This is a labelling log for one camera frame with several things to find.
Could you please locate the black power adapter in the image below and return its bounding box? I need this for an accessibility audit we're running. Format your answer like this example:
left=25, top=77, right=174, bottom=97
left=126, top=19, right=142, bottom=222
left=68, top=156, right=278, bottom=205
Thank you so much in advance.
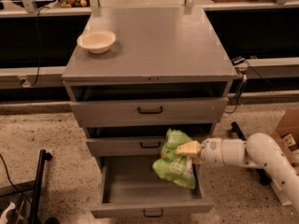
left=231, top=56, right=245, bottom=65

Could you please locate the black stand left floor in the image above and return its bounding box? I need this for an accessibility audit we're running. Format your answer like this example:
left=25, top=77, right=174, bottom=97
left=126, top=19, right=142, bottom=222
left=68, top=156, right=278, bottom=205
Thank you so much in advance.
left=29, top=149, right=52, bottom=224

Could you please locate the black bar right floor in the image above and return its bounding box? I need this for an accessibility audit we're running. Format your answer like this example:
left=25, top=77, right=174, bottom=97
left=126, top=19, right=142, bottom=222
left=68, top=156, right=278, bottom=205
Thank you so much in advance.
left=231, top=121, right=272, bottom=187

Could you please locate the white bowl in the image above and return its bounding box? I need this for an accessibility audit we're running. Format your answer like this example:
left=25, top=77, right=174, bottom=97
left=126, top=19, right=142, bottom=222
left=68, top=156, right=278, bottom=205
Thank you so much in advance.
left=77, top=30, right=116, bottom=54

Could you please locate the black cable left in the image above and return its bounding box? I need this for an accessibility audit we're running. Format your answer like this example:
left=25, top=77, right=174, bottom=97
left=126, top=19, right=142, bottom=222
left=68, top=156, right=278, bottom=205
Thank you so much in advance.
left=30, top=5, right=51, bottom=88

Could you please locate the black cable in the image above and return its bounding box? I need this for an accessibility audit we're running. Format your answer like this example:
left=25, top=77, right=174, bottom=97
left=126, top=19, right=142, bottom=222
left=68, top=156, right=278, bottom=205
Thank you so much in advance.
left=30, top=5, right=51, bottom=88
left=224, top=59, right=272, bottom=115

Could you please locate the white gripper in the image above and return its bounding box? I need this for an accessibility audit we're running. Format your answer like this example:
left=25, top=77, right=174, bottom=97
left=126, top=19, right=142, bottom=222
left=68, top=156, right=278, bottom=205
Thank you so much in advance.
left=176, top=138, right=222, bottom=165

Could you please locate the green rice chip bag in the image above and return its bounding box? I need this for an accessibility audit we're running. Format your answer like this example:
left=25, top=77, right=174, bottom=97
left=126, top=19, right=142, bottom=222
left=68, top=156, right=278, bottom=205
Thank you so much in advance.
left=152, top=129, right=196, bottom=189

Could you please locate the grey bottom drawer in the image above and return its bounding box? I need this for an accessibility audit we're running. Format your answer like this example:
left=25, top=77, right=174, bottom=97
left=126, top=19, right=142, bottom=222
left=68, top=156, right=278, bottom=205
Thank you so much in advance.
left=91, top=155, right=213, bottom=218

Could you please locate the grey drawer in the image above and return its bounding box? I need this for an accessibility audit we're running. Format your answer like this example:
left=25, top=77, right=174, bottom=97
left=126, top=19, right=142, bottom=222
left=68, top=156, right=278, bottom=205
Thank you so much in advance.
left=68, top=89, right=228, bottom=128
left=91, top=155, right=213, bottom=218
left=86, top=126, right=215, bottom=158

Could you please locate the grey top drawer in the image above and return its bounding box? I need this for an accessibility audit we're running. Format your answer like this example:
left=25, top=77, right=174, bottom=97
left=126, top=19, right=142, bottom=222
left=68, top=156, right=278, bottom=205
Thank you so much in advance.
left=68, top=89, right=228, bottom=128

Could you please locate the cardboard box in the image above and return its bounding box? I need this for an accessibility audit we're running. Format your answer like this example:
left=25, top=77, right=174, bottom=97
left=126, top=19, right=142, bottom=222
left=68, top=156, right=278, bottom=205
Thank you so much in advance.
left=269, top=109, right=299, bottom=207

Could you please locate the grey middle drawer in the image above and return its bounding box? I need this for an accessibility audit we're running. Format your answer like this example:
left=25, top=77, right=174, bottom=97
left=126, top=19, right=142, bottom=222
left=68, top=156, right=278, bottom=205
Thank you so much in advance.
left=86, top=126, right=215, bottom=158

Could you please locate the black cable right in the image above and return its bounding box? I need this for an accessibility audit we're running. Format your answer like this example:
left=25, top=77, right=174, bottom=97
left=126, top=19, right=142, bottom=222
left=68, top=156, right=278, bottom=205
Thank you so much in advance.
left=224, top=59, right=272, bottom=115

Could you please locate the grey drawer cabinet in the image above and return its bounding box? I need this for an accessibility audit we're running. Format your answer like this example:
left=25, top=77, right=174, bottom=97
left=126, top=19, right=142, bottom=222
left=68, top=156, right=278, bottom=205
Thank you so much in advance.
left=61, top=6, right=240, bottom=161

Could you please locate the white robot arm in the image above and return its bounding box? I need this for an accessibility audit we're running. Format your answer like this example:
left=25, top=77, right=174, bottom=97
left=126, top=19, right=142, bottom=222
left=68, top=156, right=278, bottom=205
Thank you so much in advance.
left=176, top=133, right=299, bottom=211

